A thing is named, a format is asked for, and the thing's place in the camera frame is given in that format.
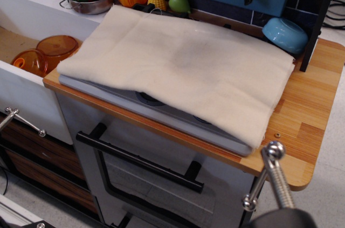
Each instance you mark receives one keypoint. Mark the grey toy stove top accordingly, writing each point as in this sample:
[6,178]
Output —
[145,105]

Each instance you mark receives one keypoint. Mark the steel clamp left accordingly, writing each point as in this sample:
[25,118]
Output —
[13,113]

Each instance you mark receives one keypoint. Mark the green toy pear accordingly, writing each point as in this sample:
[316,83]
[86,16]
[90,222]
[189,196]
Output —
[180,6]

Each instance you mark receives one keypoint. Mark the blue ceramic bowl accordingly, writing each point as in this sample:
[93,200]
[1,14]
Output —
[286,35]

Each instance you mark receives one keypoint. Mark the wooden drawer cabinet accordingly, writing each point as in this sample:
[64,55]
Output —
[48,164]

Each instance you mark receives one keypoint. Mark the steel clamp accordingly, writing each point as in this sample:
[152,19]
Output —
[13,113]
[287,215]

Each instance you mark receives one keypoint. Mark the white toy sink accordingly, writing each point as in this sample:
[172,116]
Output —
[24,23]

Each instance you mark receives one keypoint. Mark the cream cloth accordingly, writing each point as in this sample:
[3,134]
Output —
[224,77]

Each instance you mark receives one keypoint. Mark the steel cooking pot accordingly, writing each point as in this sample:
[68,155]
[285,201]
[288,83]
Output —
[92,7]

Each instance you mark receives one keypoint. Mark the yellow toy corn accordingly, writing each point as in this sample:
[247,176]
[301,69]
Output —
[160,4]

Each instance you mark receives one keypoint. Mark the black oven door handle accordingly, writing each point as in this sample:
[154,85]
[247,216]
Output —
[187,180]

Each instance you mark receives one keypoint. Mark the black metal frame post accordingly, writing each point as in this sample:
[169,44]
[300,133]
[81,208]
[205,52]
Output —
[314,36]

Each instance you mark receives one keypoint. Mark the orange plastic cup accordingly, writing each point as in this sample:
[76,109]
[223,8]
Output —
[56,49]

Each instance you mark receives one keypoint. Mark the steel clamp right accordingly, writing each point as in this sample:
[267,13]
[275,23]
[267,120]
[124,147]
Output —
[287,215]

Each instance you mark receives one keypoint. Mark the orange plastic bowl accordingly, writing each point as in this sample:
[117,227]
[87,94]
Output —
[32,61]

